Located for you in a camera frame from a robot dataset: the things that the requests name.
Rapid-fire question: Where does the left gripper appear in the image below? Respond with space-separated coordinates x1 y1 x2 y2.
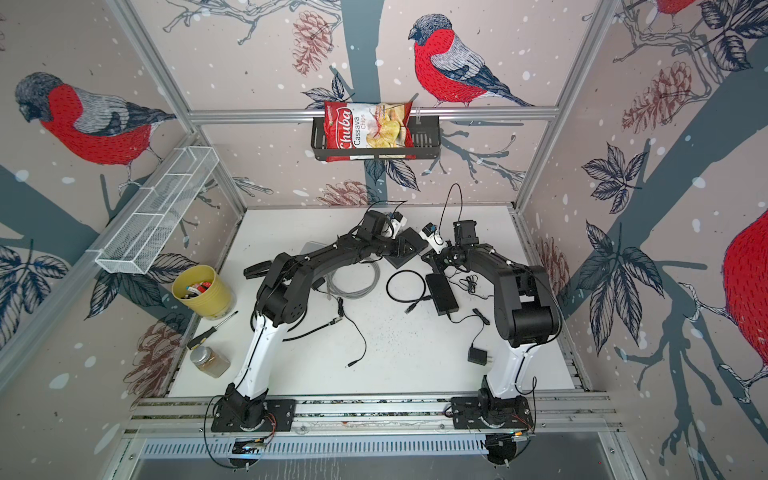
370 237 418 259

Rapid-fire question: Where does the ribbed black network switch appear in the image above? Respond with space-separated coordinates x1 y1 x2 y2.
425 273 459 316

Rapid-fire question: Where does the black short cable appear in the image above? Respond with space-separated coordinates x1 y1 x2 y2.
385 269 434 316

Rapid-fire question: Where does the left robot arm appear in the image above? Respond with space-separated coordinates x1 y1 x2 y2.
213 210 423 432

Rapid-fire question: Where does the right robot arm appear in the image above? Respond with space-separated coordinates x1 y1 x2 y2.
419 220 563 431

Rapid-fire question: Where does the left black power adapter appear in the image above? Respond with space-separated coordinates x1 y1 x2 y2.
312 277 368 369

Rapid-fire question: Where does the black power adapter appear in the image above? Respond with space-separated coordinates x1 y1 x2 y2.
448 308 490 366
312 277 368 369

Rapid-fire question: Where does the right black power adapter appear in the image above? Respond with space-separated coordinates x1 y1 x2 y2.
448 308 490 366

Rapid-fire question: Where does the red chips bag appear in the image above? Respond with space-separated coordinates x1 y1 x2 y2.
323 102 414 150

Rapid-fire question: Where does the black stapler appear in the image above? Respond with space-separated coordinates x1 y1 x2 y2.
243 260 273 280

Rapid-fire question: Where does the yellow cup with markers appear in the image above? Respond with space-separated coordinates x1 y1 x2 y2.
171 265 235 319

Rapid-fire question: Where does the glass jar with lid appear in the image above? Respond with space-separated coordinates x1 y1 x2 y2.
189 345 231 378

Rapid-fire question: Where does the white small network switch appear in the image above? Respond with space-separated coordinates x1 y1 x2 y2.
299 241 326 255

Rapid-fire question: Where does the grey coiled ethernet cable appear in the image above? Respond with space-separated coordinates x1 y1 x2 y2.
323 257 383 300

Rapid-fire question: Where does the black wire wall basket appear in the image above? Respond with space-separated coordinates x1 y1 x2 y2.
310 116 441 161

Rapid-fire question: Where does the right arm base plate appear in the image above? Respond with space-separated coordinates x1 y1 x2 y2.
444 395 534 431

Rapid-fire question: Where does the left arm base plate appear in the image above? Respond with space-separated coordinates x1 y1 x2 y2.
211 396 297 433

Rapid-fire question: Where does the black handled screwdriver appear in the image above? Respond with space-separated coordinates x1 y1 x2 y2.
186 310 239 351

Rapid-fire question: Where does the white mesh wall shelf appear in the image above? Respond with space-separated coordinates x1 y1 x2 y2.
95 146 219 274

